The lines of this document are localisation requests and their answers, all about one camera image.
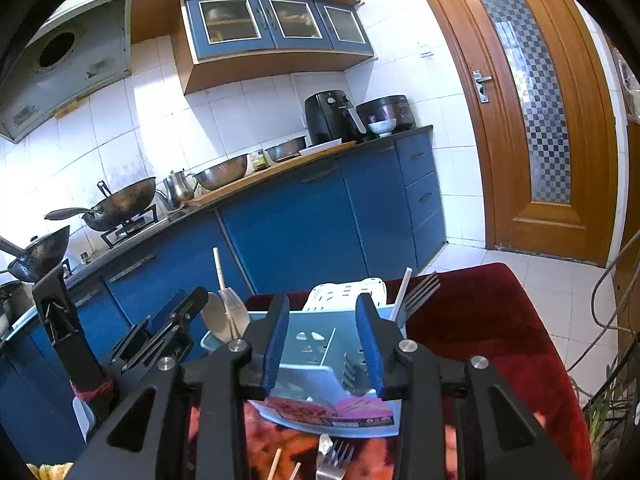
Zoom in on black air fryer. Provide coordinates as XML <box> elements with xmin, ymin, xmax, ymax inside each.
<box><xmin>304</xmin><ymin>90</ymin><xmax>366</xmax><ymax>146</ymax></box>

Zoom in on metal colander bowl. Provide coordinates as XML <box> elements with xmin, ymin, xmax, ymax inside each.
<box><xmin>192</xmin><ymin>154</ymin><xmax>249</xmax><ymax>191</ymax></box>

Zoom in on metal pot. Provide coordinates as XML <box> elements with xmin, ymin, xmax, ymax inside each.
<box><xmin>0</xmin><ymin>280</ymin><xmax>34</xmax><ymax>327</ymax></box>

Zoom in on small black wok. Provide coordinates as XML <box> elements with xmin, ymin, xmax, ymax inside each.
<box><xmin>0</xmin><ymin>225</ymin><xmax>71</xmax><ymax>283</ymax></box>

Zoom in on grey range hood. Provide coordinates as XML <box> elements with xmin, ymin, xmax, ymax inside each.
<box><xmin>0</xmin><ymin>0</ymin><xmax>133</xmax><ymax>143</ymax></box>

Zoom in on blue glass-door wall cabinet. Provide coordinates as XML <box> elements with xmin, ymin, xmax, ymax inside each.
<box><xmin>172</xmin><ymin>0</ymin><xmax>376</xmax><ymax>96</ymax></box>

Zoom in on white plastic piece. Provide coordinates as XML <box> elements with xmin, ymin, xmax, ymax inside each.
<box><xmin>72</xmin><ymin>395</ymin><xmax>97</xmax><ymax>444</ymax></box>

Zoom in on metal kettle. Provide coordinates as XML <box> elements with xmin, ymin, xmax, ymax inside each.
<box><xmin>162</xmin><ymin>169</ymin><xmax>198</xmax><ymax>204</ymax></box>

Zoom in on metal basin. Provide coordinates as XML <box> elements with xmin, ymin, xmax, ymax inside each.
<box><xmin>264</xmin><ymin>136</ymin><xmax>307</xmax><ymax>162</ymax></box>

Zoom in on yellow fuzzy cloth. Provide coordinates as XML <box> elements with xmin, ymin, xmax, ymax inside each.
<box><xmin>27</xmin><ymin>462</ymin><xmax>72</xmax><ymax>480</ymax></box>

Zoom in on large black wok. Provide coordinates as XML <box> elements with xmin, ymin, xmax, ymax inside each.
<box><xmin>81</xmin><ymin>176</ymin><xmax>159</xmax><ymax>232</ymax></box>

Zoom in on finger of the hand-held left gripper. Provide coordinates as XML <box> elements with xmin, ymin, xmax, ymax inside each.
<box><xmin>144</xmin><ymin>286</ymin><xmax>209</xmax><ymax>362</ymax></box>
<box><xmin>108</xmin><ymin>291</ymin><xmax>189</xmax><ymax>362</ymax></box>

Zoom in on grey cables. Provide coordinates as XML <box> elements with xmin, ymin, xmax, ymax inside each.
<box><xmin>590</xmin><ymin>232</ymin><xmax>640</xmax><ymax>336</ymax></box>

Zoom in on wooden door with glass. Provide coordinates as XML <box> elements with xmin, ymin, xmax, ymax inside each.
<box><xmin>405</xmin><ymin>0</ymin><xmax>626</xmax><ymax>268</ymax></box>

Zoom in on dark rice cooker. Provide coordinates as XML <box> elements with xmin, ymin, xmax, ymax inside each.
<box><xmin>356</xmin><ymin>95</ymin><xmax>416</xmax><ymax>133</ymax></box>

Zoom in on gas stove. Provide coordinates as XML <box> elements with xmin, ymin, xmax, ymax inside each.
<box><xmin>100</xmin><ymin>207</ymin><xmax>159</xmax><ymax>249</ymax></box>

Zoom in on light blue utensil holder box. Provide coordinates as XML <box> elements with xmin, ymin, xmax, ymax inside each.
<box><xmin>200</xmin><ymin>305</ymin><xmax>408</xmax><ymax>436</ymax></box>

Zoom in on white slotted plastic insert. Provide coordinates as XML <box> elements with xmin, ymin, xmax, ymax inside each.
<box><xmin>304</xmin><ymin>276</ymin><xmax>389</xmax><ymax>312</ymax></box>

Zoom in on green plant leaves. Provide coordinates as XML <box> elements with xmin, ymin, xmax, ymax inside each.
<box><xmin>585</xmin><ymin>360</ymin><xmax>627</xmax><ymax>442</ymax></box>

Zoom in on blue kitchen base cabinets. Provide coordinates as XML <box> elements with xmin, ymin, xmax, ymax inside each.
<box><xmin>0</xmin><ymin>127</ymin><xmax>447</xmax><ymax>461</ymax></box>

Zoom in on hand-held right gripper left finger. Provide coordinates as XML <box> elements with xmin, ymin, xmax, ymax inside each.
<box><xmin>65</xmin><ymin>292</ymin><xmax>292</xmax><ymax>480</ymax></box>

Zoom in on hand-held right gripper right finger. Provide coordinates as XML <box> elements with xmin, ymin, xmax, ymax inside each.
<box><xmin>355</xmin><ymin>291</ymin><xmax>593</xmax><ymax>480</ymax></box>

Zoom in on dark red floral blanket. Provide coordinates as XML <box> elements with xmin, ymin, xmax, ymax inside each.
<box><xmin>187</xmin><ymin>262</ymin><xmax>596</xmax><ymax>480</ymax></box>

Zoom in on metal door handle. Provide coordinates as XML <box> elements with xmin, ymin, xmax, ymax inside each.
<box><xmin>472</xmin><ymin>70</ymin><xmax>493</xmax><ymax>105</ymax></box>

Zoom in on white plate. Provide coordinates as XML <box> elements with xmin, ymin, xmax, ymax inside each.
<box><xmin>298</xmin><ymin>137</ymin><xmax>344</xmax><ymax>157</ymax></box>

